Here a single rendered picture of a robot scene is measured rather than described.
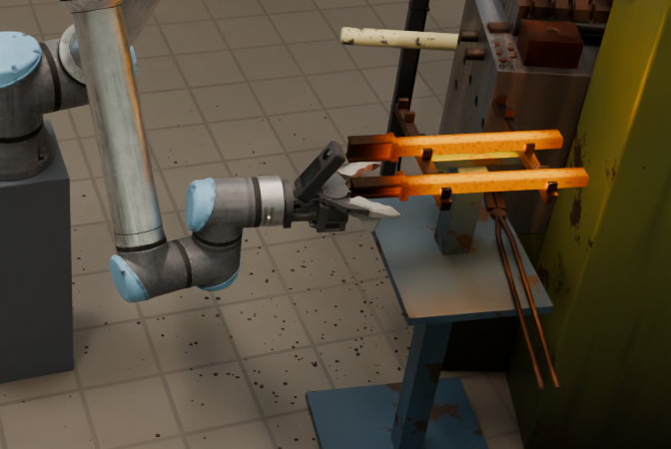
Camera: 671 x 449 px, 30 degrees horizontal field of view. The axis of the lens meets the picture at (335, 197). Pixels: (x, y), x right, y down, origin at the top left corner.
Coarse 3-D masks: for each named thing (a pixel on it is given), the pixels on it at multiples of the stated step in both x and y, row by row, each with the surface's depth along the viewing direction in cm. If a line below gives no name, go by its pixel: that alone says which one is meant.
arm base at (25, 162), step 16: (0, 144) 262; (16, 144) 263; (32, 144) 266; (48, 144) 271; (0, 160) 264; (16, 160) 265; (32, 160) 267; (48, 160) 271; (0, 176) 265; (16, 176) 266; (32, 176) 268
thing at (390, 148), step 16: (352, 144) 233; (368, 144) 234; (384, 144) 236; (400, 144) 237; (416, 144) 238; (432, 144) 238; (448, 144) 239; (464, 144) 239; (480, 144) 240; (496, 144) 241; (512, 144) 242; (544, 144) 244; (560, 144) 245; (352, 160) 236; (368, 160) 237; (384, 160) 238
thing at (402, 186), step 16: (384, 176) 228; (400, 176) 228; (416, 176) 230; (432, 176) 230; (448, 176) 231; (464, 176) 231; (480, 176) 232; (496, 176) 233; (512, 176) 233; (528, 176) 234; (544, 176) 234; (560, 176) 235; (576, 176) 235; (352, 192) 226; (368, 192) 227; (384, 192) 228; (400, 192) 227; (416, 192) 228; (432, 192) 229; (464, 192) 231; (480, 192) 232
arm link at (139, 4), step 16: (128, 0) 227; (144, 0) 227; (160, 0) 234; (128, 16) 233; (144, 16) 235; (64, 32) 260; (128, 32) 240; (64, 48) 258; (64, 64) 258; (80, 64) 257; (64, 80) 261; (80, 80) 259; (64, 96) 262; (80, 96) 264
